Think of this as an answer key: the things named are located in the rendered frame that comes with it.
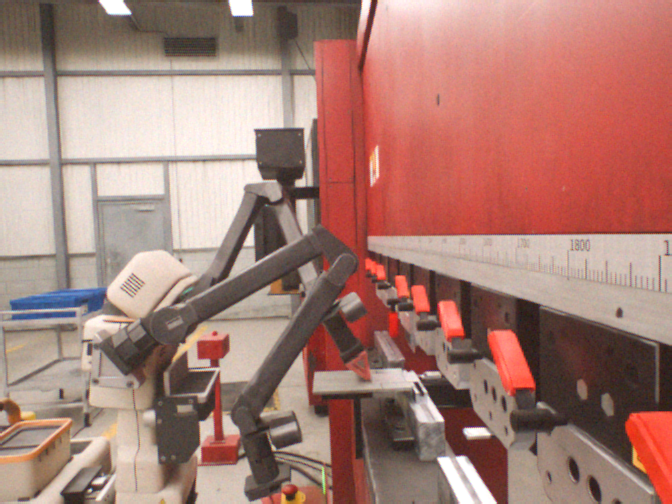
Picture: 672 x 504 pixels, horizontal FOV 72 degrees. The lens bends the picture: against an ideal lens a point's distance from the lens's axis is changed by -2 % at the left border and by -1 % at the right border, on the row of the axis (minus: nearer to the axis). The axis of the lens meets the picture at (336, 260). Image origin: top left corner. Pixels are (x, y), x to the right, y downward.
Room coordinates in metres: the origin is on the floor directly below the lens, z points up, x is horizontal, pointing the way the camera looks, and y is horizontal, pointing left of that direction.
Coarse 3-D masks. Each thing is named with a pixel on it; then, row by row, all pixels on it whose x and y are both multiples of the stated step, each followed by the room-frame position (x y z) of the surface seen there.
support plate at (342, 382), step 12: (324, 372) 1.38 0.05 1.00; (336, 372) 1.38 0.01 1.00; (348, 372) 1.38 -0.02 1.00; (372, 372) 1.37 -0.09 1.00; (384, 372) 1.36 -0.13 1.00; (396, 372) 1.36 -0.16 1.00; (324, 384) 1.27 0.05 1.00; (336, 384) 1.27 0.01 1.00; (348, 384) 1.26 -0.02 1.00; (360, 384) 1.26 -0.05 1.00; (372, 384) 1.25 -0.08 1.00; (384, 384) 1.25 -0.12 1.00; (396, 384) 1.25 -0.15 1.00; (408, 384) 1.24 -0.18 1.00
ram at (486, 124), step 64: (384, 0) 1.33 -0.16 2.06; (448, 0) 0.68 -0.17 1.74; (512, 0) 0.46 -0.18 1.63; (576, 0) 0.34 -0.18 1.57; (640, 0) 0.27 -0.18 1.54; (384, 64) 1.38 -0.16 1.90; (448, 64) 0.69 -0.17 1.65; (512, 64) 0.46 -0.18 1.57; (576, 64) 0.34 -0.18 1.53; (640, 64) 0.27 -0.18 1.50; (384, 128) 1.43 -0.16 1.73; (448, 128) 0.70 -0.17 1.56; (512, 128) 0.46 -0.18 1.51; (576, 128) 0.34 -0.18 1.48; (640, 128) 0.27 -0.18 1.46; (384, 192) 1.48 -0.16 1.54; (448, 192) 0.71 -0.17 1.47; (512, 192) 0.47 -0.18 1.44; (576, 192) 0.35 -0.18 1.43; (640, 192) 0.28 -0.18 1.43; (640, 320) 0.28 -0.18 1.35
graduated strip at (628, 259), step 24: (384, 240) 1.52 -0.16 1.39; (408, 240) 1.07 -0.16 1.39; (432, 240) 0.83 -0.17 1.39; (456, 240) 0.67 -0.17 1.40; (480, 240) 0.57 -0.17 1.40; (504, 240) 0.49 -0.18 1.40; (528, 240) 0.43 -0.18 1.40; (552, 240) 0.38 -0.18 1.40; (576, 240) 0.35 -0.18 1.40; (600, 240) 0.32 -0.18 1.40; (624, 240) 0.29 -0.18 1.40; (648, 240) 0.27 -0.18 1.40; (504, 264) 0.49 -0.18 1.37; (528, 264) 0.43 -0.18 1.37; (552, 264) 0.38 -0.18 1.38; (576, 264) 0.35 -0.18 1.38; (600, 264) 0.32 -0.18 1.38; (624, 264) 0.29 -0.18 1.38; (648, 264) 0.27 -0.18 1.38; (648, 288) 0.27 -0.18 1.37
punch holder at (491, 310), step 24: (480, 288) 0.57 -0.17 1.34; (480, 312) 0.57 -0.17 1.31; (504, 312) 0.49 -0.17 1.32; (528, 312) 0.46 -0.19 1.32; (480, 336) 0.57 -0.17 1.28; (528, 336) 0.46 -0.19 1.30; (480, 360) 0.56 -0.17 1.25; (528, 360) 0.46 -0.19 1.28; (480, 384) 0.56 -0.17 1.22; (480, 408) 0.56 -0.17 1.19; (504, 408) 0.49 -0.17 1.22; (504, 432) 0.49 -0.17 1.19
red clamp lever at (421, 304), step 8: (416, 288) 0.81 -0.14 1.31; (416, 296) 0.80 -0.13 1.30; (424, 296) 0.80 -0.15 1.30; (416, 304) 0.79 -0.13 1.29; (424, 304) 0.78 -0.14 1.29; (416, 312) 0.78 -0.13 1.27; (424, 312) 0.78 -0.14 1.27; (424, 320) 0.76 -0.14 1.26; (432, 320) 0.76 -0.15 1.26; (416, 328) 0.76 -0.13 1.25; (424, 328) 0.75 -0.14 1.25; (432, 328) 0.75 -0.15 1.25
